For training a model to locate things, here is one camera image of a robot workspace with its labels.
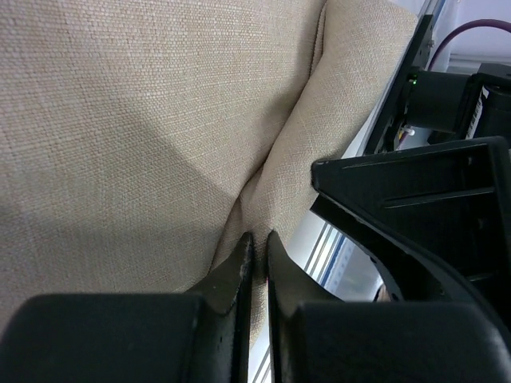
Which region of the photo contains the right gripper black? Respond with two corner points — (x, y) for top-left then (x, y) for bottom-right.
(311, 14), (510, 223)

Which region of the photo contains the beige cloth napkin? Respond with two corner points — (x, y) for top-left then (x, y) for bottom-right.
(1, 1), (418, 335)

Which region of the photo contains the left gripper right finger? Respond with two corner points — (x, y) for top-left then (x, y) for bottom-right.
(266, 232), (510, 382)

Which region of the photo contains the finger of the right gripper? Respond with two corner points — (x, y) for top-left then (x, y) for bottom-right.
(312, 196), (510, 319)

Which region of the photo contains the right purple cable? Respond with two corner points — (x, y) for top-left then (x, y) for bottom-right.
(425, 18), (511, 73)

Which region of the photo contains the aluminium rail front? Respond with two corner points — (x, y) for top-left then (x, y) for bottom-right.
(247, 223), (384, 383)

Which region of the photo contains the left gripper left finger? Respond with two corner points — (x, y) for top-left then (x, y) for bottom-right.
(1, 234), (254, 382)

